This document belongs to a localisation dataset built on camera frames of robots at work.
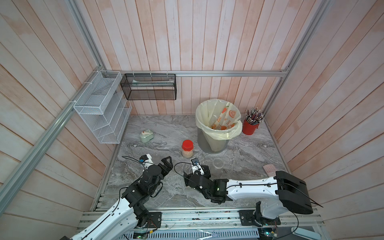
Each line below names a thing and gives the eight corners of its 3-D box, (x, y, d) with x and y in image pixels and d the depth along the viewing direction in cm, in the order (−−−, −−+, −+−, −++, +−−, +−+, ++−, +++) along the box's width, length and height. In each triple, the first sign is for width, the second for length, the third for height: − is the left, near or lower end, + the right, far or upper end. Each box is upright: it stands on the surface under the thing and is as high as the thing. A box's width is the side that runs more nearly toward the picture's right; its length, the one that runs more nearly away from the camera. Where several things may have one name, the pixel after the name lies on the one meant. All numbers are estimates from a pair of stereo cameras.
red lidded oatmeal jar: (182, 158, 98) (182, 149, 88) (183, 150, 102) (182, 139, 92) (192, 158, 98) (193, 148, 88) (192, 150, 102) (193, 139, 92)
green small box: (141, 140, 107) (138, 134, 101) (150, 134, 111) (147, 128, 105) (145, 145, 105) (142, 138, 99) (154, 138, 108) (152, 132, 102)
